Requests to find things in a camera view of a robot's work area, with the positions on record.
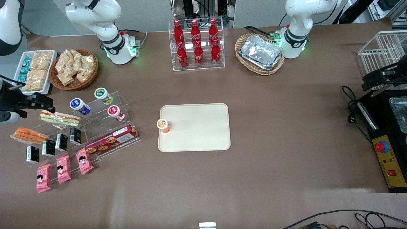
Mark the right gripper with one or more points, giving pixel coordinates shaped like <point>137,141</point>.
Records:
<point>9,99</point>

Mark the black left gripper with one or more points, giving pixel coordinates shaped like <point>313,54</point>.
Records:
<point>391,72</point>

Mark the orange crab sandwich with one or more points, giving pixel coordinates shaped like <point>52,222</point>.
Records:
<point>28,135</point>

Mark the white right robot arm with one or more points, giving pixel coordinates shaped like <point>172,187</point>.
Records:
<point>95,16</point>

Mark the wrapped cucumber ham sandwich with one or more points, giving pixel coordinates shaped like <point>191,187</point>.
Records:
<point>60,118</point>

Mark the aluminium foil tray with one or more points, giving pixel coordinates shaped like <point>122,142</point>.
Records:
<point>260,51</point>

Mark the beige plastic tray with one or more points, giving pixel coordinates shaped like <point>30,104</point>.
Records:
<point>200,127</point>

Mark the tan rice cracker pack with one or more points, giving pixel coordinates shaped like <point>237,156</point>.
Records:
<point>43,60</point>
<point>35,79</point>

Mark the clear acrylic tiered stand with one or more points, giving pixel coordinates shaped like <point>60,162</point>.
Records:
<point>38,128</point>

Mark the small blue snack pack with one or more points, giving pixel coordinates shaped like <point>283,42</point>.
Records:
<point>25,65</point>
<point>21,79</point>

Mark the white rectangular dish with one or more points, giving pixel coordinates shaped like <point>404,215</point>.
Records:
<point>51,76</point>

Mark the metal pan in machine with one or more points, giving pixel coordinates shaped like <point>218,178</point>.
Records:
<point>400,111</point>

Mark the clear bag of puffed snacks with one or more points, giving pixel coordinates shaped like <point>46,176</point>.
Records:
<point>88,62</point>
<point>76,57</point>
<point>63,59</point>
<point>66,78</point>
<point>84,74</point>

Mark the black sealing machine yellow panel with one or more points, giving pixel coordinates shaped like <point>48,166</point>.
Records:
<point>381,114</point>

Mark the brown wicker basket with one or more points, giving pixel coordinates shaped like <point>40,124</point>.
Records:
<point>74,85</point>

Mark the blue lidded white bottle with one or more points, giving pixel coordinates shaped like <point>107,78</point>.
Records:
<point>79,105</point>

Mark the small black carton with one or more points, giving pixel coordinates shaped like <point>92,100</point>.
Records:
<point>32,155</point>
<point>61,142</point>
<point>75,135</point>
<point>48,148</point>

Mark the clear acrylic bottle stand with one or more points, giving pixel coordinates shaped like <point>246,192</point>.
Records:
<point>98,111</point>

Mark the green lidded white bottle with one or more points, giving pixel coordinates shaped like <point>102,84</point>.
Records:
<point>102,94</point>

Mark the pink snack packet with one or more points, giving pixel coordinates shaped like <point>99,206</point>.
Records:
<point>63,169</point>
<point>43,178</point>
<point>84,161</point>

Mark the red lidded white bottle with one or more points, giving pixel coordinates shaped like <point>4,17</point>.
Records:
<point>115,112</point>

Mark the red cookie box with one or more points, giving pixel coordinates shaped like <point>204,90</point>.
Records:
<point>111,141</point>

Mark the orange lidded yogurt cup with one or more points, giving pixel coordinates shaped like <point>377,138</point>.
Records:
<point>163,125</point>

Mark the light wicker basket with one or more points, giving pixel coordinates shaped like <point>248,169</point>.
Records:
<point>241,60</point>

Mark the red cola bottle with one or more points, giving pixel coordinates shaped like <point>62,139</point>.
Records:
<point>199,55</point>
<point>182,56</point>
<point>178,31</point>
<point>213,30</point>
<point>195,31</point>
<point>216,54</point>

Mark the clear acrylic cola rack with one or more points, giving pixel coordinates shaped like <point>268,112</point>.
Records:
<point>190,65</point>

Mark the small silver white device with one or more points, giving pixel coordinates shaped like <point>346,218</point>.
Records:
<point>207,225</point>

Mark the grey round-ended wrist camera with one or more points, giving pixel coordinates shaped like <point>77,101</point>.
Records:
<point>6,116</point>

